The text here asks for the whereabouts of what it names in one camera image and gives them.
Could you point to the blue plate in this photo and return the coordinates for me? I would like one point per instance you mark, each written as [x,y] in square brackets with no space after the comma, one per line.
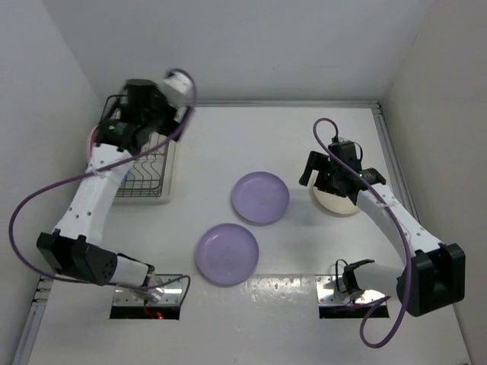
[125,179]

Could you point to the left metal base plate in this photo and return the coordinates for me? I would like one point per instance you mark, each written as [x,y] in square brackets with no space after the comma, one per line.
[169,292]

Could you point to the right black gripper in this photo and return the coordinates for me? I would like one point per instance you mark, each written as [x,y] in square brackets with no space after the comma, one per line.
[316,161]

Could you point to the metal base plate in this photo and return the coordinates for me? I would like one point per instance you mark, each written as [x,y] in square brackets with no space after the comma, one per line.
[169,292]
[331,293]

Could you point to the pink plate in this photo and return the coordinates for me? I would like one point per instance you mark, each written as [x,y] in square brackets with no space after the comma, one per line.
[91,139]

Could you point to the purple plate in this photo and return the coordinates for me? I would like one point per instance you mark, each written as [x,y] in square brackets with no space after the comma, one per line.
[227,254]
[260,197]

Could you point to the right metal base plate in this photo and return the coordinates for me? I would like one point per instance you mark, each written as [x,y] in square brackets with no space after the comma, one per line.
[331,293]

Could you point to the metal wire dish rack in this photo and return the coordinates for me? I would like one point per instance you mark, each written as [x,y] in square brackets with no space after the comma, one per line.
[112,109]

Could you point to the cream plate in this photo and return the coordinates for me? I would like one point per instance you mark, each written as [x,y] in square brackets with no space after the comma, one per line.
[335,204]

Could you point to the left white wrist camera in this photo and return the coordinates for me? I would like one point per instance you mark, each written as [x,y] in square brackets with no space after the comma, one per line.
[176,87]

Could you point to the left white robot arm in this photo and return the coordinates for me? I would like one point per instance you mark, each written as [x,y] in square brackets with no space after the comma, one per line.
[73,249]

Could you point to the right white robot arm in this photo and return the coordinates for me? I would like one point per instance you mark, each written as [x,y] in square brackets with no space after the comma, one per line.
[434,272]

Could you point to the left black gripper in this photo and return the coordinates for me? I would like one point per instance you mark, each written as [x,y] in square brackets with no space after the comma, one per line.
[162,100]

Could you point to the beige drip tray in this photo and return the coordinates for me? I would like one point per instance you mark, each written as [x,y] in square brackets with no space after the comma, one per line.
[150,178]

